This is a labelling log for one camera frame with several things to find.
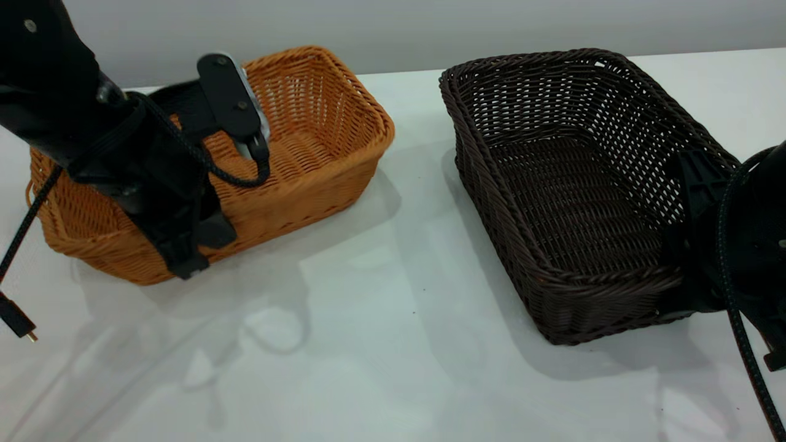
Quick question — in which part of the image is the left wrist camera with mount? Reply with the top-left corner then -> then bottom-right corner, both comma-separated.
149,53 -> 271,161

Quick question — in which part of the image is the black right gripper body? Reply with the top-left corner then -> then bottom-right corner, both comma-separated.
693,140 -> 786,346

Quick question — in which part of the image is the orange-brown wicker basket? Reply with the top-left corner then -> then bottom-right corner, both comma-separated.
26,45 -> 395,286

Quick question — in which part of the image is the dark brown wicker basket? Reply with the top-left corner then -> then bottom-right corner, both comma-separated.
438,48 -> 741,346

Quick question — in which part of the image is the black cable with plug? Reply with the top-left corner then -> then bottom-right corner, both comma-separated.
0,293 -> 39,343

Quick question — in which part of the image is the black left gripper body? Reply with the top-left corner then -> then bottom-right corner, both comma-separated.
66,97 -> 220,254

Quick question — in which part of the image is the black braided camera cable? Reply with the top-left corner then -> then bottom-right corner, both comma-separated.
126,91 -> 272,188

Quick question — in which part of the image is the long black braided cable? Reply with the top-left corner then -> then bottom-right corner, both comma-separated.
0,165 -> 65,284

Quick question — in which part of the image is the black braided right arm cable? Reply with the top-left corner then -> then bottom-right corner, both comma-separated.
717,147 -> 786,442

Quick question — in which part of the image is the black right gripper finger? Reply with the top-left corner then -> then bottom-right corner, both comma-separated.
658,226 -> 708,319
677,149 -> 733,223

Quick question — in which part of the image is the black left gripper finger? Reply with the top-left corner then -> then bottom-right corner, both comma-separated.
165,232 -> 211,281
198,183 -> 238,250

